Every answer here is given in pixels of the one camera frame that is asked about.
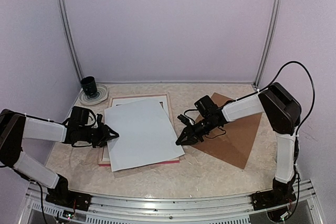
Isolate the left aluminium corner post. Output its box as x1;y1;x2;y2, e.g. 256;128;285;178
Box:
57;0;83;82

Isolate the aluminium corner post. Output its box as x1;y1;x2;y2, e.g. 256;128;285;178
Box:
57;0;83;82
254;0;281;88

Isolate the white mat board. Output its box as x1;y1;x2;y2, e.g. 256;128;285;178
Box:
102;95;169;162

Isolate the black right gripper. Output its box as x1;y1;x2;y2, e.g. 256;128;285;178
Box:
176;114;218;145

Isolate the right aluminium corner post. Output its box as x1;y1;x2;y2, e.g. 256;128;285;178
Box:
254;0;281;88

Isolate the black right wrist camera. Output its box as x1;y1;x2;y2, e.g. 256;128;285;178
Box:
177;114;195;126

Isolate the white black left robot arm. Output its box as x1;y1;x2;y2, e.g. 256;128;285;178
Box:
1;106;119;211

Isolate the grey spiral ceramic plate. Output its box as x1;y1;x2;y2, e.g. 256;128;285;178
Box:
79;84;109;106

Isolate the landscape photo print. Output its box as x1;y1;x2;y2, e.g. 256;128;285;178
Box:
104;99;185;172

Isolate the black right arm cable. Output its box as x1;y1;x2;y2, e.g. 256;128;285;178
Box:
266;61;316;209

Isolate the dark green speckled cup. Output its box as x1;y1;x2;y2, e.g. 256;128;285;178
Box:
80;76;98;96

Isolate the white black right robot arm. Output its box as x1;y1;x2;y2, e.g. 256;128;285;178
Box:
175;82;302;210

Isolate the aluminium front rail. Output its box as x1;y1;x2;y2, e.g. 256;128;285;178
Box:
18;180;325;223

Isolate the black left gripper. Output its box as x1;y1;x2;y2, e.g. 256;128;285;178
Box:
79;122;119;148

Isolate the brown cardboard backing board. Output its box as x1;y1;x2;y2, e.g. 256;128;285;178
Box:
190;92;264;169

